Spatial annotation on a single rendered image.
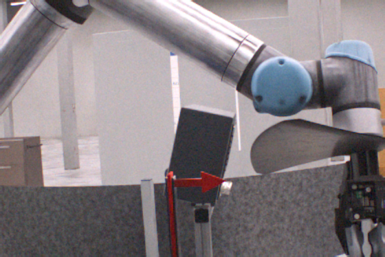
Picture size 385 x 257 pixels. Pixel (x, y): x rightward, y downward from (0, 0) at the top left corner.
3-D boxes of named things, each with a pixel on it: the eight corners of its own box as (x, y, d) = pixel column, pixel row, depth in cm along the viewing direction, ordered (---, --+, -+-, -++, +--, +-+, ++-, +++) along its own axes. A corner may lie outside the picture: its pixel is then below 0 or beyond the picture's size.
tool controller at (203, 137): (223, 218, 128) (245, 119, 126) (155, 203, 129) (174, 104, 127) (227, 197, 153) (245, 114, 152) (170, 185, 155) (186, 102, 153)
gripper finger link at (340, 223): (337, 255, 88) (333, 196, 90) (336, 256, 89) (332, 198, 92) (369, 253, 88) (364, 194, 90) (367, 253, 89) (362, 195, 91)
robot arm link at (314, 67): (244, 63, 89) (320, 56, 87) (253, 66, 100) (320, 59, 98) (249, 118, 89) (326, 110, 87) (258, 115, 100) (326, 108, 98)
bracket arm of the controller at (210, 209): (209, 222, 122) (208, 207, 122) (194, 223, 123) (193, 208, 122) (215, 201, 146) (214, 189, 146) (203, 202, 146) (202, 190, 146)
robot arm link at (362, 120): (329, 122, 96) (379, 119, 95) (332, 151, 95) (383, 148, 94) (335, 109, 88) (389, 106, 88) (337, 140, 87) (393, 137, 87)
